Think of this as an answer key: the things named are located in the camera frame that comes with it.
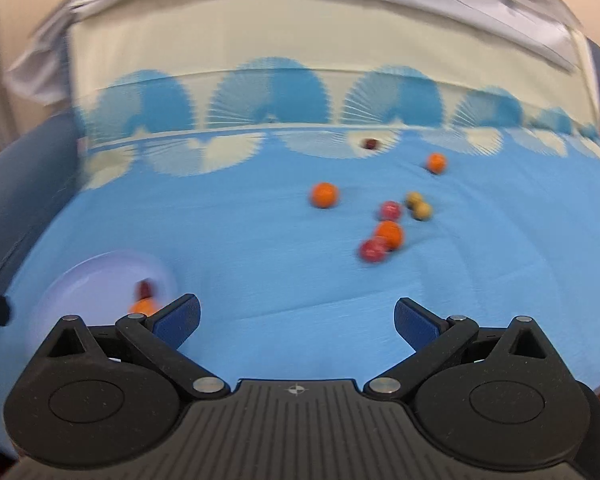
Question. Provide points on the yellow-brown longan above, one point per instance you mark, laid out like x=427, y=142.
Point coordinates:
x=413, y=199
x=422, y=212

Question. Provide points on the light purple plate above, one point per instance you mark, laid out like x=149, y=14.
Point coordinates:
x=90, y=280

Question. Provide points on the orange tangerine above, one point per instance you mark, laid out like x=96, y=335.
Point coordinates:
x=324, y=195
x=436, y=163

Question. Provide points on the plastic-wrapped orange fruit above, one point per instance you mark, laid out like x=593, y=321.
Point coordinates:
x=390, y=233
x=143, y=306

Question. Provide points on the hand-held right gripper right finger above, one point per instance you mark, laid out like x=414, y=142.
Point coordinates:
x=417, y=324

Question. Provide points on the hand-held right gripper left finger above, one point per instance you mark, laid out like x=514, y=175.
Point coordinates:
x=176, y=321

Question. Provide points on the plastic-wrapped red fruit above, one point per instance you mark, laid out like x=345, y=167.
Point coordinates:
x=371, y=251
x=390, y=209

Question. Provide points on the blue fan-patterned bedsheet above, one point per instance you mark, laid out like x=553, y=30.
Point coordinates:
x=260, y=265

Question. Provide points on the dark blue sofa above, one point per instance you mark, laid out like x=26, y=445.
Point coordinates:
x=15, y=200

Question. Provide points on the dark red date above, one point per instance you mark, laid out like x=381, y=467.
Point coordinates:
x=369, y=144
x=145, y=288

